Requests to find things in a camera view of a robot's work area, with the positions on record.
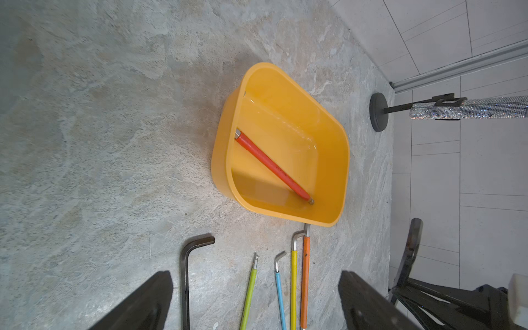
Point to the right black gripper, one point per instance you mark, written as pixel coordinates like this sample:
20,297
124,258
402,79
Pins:
440,307

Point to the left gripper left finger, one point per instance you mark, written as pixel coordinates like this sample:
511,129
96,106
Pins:
146,308

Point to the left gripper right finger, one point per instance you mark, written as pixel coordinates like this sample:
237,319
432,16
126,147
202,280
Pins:
365,308

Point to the orange hex key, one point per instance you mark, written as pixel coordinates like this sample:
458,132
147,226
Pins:
305,277

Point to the yellow hex key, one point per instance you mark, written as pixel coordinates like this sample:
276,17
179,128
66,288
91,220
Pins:
294,276

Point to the red hex key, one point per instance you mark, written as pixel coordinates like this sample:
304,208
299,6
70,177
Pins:
262,157

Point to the black hex key left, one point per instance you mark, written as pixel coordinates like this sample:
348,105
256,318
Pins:
191,244

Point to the blue hex key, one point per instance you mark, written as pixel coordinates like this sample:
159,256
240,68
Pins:
277,274

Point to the green hex key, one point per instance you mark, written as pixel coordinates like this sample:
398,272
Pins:
249,293

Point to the yellow plastic storage box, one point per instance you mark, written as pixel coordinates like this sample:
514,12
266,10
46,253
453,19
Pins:
297,133

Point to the glitter microphone on stand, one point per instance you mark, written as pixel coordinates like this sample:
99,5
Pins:
448,107

